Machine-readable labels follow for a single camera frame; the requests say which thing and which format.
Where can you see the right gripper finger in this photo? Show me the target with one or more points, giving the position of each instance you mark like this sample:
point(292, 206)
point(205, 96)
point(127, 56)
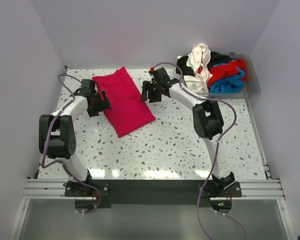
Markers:
point(144, 91)
point(154, 97)

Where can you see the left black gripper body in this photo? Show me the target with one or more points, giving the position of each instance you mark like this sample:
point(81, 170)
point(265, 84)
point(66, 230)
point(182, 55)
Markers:
point(98, 104)

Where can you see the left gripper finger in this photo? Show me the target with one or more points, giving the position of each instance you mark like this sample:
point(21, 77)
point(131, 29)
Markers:
point(105, 103)
point(93, 112)

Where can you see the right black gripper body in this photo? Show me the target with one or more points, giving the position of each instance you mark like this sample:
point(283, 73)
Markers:
point(154, 88)

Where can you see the magenta t shirt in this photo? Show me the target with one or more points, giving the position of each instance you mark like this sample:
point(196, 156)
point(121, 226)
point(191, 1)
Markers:
point(127, 112)

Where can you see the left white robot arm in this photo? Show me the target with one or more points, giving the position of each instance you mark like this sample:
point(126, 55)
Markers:
point(57, 139)

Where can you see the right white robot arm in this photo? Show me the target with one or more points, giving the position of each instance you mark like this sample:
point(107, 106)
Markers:
point(208, 124)

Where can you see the white t shirt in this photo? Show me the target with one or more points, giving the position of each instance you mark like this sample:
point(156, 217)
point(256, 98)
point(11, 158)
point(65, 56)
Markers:
point(198, 60)

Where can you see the red t shirt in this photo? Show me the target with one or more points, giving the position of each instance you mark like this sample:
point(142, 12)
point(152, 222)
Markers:
point(234, 68)

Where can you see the clear plastic bin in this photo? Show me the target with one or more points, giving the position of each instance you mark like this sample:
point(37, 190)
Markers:
point(251, 86)

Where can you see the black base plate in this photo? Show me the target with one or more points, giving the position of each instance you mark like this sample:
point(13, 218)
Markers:
point(120, 198)

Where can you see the aluminium frame rail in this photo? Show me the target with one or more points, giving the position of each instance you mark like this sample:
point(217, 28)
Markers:
point(60, 188)

